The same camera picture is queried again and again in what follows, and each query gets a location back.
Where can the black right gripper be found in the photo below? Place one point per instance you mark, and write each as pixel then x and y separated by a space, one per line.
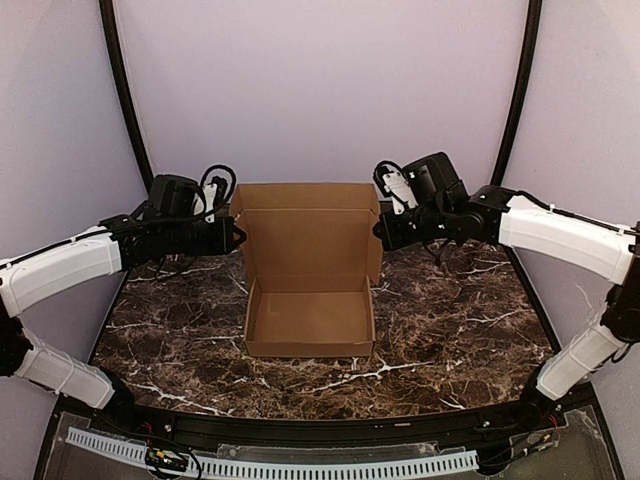
pixel 388 231

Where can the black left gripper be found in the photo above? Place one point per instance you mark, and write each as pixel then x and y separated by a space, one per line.
pixel 228 236

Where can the brown cardboard box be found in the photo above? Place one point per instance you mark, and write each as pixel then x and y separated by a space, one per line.
pixel 311 261

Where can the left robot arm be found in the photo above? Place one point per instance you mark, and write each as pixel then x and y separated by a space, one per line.
pixel 180 216

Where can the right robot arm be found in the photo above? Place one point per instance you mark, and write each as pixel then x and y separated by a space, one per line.
pixel 430 203

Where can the small electronics board left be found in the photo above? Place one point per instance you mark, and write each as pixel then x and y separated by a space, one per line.
pixel 166 459

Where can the small electronics board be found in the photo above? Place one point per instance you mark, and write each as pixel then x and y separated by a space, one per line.
pixel 544 442
pixel 166 459

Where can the small electronics board right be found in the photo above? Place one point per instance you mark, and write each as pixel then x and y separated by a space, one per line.
pixel 544 442

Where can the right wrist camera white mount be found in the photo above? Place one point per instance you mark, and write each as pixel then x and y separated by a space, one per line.
pixel 392 183

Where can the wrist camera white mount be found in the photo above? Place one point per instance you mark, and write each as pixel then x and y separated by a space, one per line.
pixel 392 183
pixel 215 190

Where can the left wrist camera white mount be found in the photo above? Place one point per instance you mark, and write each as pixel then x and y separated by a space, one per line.
pixel 215 190

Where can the black front rail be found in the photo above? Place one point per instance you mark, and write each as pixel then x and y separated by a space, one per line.
pixel 474 428

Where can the left black frame post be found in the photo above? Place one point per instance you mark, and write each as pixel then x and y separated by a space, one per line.
pixel 123 90

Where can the black frame post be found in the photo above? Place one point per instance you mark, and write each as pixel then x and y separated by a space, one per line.
pixel 123 90
pixel 521 83

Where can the white slotted cable duct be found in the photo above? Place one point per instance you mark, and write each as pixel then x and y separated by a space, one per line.
pixel 239 462

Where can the right black frame post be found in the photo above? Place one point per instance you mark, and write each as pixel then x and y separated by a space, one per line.
pixel 521 83

